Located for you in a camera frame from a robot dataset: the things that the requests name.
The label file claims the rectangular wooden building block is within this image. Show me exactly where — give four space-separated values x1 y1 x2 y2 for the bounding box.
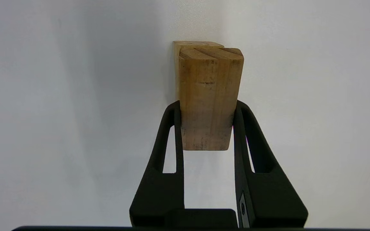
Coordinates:
179 47 244 151

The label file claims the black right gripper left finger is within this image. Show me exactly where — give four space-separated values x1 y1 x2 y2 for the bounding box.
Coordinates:
129 100 185 227

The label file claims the arched wooden building block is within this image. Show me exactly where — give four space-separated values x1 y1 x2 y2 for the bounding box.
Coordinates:
173 41 225 102

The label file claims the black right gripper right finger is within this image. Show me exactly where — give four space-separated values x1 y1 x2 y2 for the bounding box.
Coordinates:
233 100 308 228

